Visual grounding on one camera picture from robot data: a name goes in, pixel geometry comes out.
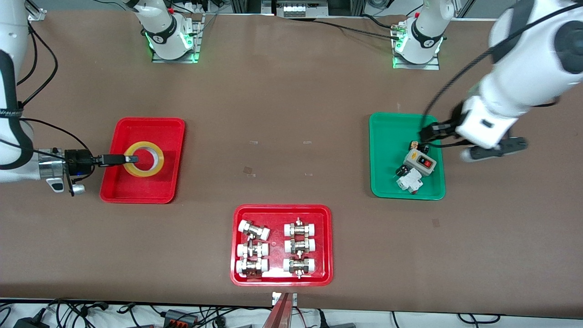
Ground black base cable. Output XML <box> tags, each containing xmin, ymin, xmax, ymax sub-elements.
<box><xmin>313</xmin><ymin>18</ymin><xmax>402</xmax><ymax>40</ymax></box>

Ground black power adapter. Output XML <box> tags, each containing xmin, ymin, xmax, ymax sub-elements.
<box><xmin>13</xmin><ymin>316</ymin><xmax>51</xmax><ymax>328</ymax></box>

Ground white circuit breaker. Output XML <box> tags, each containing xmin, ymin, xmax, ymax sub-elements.
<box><xmin>395</xmin><ymin>167</ymin><xmax>424</xmax><ymax>196</ymax></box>

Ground red plastic tray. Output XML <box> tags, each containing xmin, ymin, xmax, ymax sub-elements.
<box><xmin>230</xmin><ymin>204</ymin><xmax>334</xmax><ymax>287</ymax></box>
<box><xmin>99</xmin><ymin>117</ymin><xmax>186</xmax><ymax>205</ymax></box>

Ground red metal bar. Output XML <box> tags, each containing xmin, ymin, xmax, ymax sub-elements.
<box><xmin>261</xmin><ymin>292</ymin><xmax>296</xmax><ymax>328</ymax></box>

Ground grey on-off switch box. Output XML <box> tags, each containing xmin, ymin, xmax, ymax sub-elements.
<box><xmin>402</xmin><ymin>148</ymin><xmax>438</xmax><ymax>177</ymax></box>

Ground metal valve with white caps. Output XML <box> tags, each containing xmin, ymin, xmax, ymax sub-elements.
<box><xmin>236</xmin><ymin>241</ymin><xmax>270</xmax><ymax>259</ymax></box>
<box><xmin>283</xmin><ymin>217</ymin><xmax>317</xmax><ymax>238</ymax></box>
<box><xmin>238</xmin><ymin>219</ymin><xmax>271</xmax><ymax>241</ymax></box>
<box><xmin>235</xmin><ymin>258</ymin><xmax>270</xmax><ymax>278</ymax></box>
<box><xmin>282</xmin><ymin>256</ymin><xmax>317</xmax><ymax>280</ymax></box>
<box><xmin>283</xmin><ymin>237</ymin><xmax>317</xmax><ymax>255</ymax></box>

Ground white power strip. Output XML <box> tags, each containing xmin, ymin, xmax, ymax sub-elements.
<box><xmin>275</xmin><ymin>0</ymin><xmax>330</xmax><ymax>18</ymax></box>

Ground small metal bracket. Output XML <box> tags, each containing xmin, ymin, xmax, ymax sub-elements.
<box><xmin>271</xmin><ymin>291</ymin><xmax>298</xmax><ymax>307</ymax></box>

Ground yellow clear tape roll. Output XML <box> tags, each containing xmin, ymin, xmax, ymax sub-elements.
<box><xmin>123</xmin><ymin>141</ymin><xmax>165</xmax><ymax>178</ymax></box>

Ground green plastic tray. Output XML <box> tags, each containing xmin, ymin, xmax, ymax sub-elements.
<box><xmin>368</xmin><ymin>112</ymin><xmax>446</xmax><ymax>201</ymax></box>

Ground black box with orange connectors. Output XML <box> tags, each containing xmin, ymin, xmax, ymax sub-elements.
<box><xmin>163</xmin><ymin>309</ymin><xmax>202</xmax><ymax>328</ymax></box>

